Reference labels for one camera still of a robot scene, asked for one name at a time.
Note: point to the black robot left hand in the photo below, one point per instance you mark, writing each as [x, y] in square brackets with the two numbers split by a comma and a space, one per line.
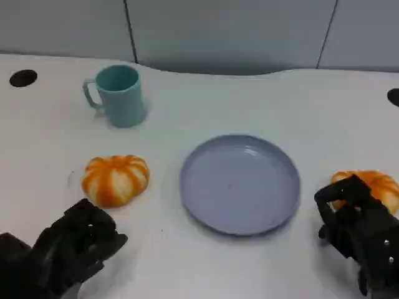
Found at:
[78, 236]

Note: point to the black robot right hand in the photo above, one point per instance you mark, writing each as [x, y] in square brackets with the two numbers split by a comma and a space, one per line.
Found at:
[349, 193]

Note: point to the orange white toy bread roll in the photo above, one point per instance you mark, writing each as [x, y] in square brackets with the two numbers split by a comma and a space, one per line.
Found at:
[380, 187]
[115, 180]

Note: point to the lilac plate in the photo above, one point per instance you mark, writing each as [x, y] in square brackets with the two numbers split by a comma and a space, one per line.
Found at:
[240, 187]

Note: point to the pale green mug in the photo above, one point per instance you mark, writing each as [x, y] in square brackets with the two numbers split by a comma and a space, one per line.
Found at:
[123, 99]

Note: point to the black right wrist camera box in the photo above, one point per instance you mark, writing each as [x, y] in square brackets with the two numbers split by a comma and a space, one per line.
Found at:
[374, 236]

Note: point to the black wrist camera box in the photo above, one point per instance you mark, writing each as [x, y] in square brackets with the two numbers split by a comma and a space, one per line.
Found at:
[14, 268]
[374, 236]

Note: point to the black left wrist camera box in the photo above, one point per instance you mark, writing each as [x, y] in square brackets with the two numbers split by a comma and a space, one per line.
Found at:
[14, 268]

